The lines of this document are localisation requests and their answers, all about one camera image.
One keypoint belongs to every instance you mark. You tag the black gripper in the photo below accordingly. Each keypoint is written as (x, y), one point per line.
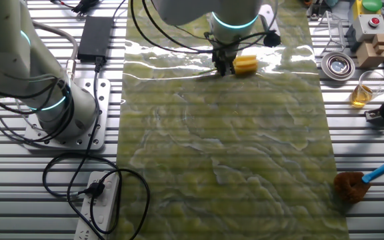
(224, 51)

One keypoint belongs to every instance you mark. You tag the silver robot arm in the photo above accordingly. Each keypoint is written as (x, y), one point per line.
(5, 60)

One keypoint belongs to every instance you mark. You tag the green marble pattern mat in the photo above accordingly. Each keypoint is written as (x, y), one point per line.
(195, 150)

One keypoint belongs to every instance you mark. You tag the clear acrylic box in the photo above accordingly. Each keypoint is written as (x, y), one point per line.
(332, 31)

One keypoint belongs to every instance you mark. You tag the black power adapter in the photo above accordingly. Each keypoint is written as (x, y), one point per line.
(95, 38)

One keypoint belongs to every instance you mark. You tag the glass cup with yellow liquid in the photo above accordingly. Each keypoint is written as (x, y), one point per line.
(360, 95)

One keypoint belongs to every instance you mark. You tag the wooden blocks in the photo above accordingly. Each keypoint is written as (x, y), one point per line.
(370, 55)

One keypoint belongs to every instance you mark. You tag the grey emergency stop box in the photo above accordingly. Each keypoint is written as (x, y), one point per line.
(368, 28)

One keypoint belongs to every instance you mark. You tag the yellow box green button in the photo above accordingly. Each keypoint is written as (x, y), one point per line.
(372, 5)

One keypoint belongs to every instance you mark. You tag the white power strip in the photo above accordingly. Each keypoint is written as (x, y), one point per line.
(107, 205)

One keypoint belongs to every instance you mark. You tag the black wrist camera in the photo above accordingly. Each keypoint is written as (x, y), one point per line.
(272, 39)

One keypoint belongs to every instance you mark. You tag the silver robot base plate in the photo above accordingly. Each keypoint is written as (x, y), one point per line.
(104, 100)

